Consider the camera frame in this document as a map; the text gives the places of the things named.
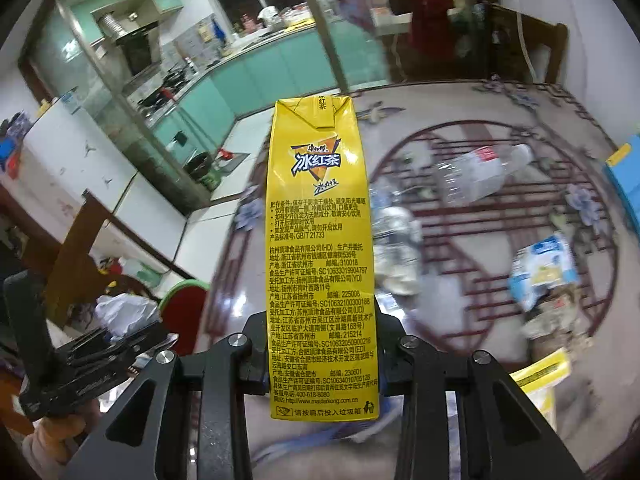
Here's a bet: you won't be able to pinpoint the yellow iced tea carton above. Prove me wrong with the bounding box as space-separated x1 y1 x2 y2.
265 96 380 422

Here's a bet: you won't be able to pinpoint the beige sleeve left forearm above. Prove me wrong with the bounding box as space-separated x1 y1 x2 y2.
21 425 73 480

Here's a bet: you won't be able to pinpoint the red green trash bin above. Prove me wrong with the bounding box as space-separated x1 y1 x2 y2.
160 280 209 356

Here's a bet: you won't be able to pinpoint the dark kitchen waste bin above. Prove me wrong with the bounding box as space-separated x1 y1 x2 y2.
183 152 222 192

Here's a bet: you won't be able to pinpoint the teal kitchen cabinets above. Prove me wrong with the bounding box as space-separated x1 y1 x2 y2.
148 22 390 160

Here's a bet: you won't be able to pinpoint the left hand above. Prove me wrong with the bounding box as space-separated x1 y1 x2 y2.
34 399 101 443

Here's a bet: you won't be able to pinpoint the white red plastic bag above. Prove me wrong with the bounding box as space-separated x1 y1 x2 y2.
94 292 160 341

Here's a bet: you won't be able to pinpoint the dark wooden chair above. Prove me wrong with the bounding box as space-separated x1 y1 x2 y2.
52 190 196 331

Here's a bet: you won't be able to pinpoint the yellow white paper package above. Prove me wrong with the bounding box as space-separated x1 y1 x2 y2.
511 348 572 429

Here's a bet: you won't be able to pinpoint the crushed clear blue bottle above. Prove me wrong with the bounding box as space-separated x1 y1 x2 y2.
369 183 423 297

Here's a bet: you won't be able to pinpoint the white refrigerator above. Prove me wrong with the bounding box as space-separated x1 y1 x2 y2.
19 91 189 266

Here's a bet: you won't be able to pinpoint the clear plastic water bottle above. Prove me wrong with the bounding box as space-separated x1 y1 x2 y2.
435 144 534 207

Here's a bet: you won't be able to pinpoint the blue green box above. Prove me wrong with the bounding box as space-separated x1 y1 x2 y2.
604 133 640 234

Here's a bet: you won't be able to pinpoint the black range hood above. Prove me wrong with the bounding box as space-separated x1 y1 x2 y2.
91 0 160 77

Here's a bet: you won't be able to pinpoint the red hanging garment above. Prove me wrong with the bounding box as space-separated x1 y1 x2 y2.
410 0 457 62

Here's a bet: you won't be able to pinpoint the red handled mop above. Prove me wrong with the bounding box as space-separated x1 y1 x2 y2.
159 86 234 162

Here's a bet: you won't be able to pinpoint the wooden chair by wall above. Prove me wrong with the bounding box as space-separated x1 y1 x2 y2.
484 3 568 84

